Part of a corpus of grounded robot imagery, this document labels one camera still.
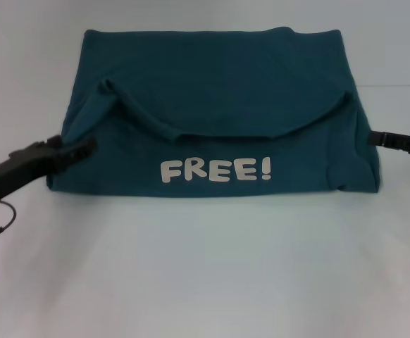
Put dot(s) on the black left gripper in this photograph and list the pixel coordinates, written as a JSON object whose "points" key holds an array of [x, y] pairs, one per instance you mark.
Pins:
{"points": [[18, 165]]}

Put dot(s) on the teal blue t-shirt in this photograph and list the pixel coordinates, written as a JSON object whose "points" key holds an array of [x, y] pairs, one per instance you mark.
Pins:
{"points": [[219, 88]]}

